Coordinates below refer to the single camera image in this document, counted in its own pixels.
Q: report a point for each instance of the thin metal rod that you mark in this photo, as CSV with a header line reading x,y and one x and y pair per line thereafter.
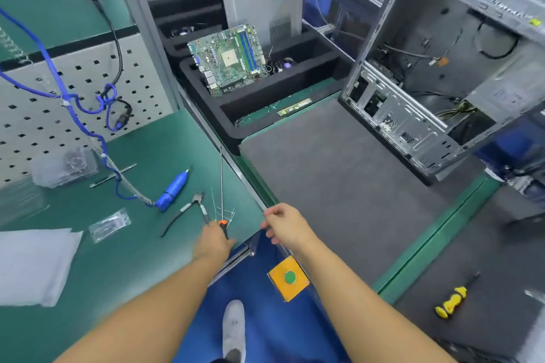
x,y
112,175

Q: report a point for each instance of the black foam tray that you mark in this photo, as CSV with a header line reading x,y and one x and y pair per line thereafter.
x,y
200,103

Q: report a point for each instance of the person's left forearm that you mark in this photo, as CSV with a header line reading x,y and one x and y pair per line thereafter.
x,y
145,316

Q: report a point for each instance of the small silver black components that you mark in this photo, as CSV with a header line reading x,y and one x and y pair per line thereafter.
x,y
281,64

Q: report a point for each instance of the white folded cloth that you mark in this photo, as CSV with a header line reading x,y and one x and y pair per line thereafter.
x,y
34,265

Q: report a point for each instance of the black yellow pliers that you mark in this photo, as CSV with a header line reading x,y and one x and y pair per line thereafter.
x,y
194,204

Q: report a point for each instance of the small clear plastic bag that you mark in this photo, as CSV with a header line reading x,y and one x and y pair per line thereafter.
x,y
109,224

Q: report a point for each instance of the silver computer case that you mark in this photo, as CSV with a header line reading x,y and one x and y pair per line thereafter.
x,y
443,69

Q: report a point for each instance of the green memory module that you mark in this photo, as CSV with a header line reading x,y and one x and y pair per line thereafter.
x,y
295,107

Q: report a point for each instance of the person's right hand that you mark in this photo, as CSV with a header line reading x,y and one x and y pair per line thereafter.
x,y
285,224

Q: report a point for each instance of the yellow box green button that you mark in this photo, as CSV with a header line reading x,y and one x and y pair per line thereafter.
x,y
289,278

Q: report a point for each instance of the green motherboard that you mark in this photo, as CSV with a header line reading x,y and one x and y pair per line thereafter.
x,y
226,56

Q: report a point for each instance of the green shelf board black edge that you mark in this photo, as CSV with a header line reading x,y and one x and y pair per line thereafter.
x,y
42,10

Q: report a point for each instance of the large clear plastic bag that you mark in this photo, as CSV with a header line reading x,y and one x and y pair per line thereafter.
x,y
17,201

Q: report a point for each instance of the person's left hand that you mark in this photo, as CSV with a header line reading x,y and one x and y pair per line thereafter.
x,y
213,244

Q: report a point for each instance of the white perforated pegboard panel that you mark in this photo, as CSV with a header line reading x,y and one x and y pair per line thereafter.
x,y
51,112

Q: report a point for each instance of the clear plastic parts box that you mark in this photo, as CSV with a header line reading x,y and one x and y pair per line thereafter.
x,y
64,167

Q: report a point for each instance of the person's right forearm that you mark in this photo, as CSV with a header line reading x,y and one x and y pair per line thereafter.
x,y
366,307

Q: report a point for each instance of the aluminium frame post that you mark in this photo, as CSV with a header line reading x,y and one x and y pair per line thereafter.
x,y
145,27

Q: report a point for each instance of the blue electric screwdriver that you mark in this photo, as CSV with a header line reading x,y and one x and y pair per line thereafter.
x,y
173,188

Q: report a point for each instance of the person's white shoe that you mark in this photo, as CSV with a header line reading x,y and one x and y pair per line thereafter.
x,y
234,329

